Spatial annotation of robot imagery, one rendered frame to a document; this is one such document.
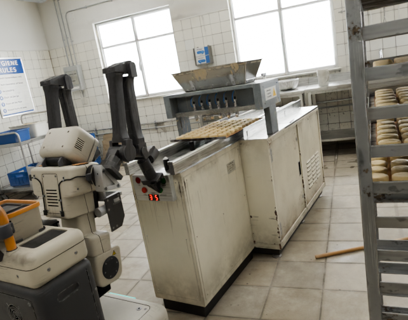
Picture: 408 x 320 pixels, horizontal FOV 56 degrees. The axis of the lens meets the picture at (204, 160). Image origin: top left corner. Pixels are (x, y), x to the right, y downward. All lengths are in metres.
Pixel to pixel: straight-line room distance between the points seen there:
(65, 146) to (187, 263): 0.88
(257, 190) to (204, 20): 3.85
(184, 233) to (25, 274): 0.86
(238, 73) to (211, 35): 3.49
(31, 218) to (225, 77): 1.47
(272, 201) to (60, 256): 1.45
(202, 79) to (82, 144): 1.10
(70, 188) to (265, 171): 1.26
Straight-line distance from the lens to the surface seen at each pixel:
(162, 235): 2.09
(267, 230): 2.59
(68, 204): 1.71
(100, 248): 1.81
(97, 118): 6.96
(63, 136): 1.74
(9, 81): 6.64
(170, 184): 1.89
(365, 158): 0.95
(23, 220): 1.56
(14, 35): 6.96
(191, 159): 1.97
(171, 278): 2.20
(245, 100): 2.47
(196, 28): 5.97
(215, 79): 2.52
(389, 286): 1.12
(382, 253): 1.08
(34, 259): 1.41
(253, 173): 2.47
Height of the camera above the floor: 1.30
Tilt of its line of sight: 13 degrees down
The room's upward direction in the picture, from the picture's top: 10 degrees counter-clockwise
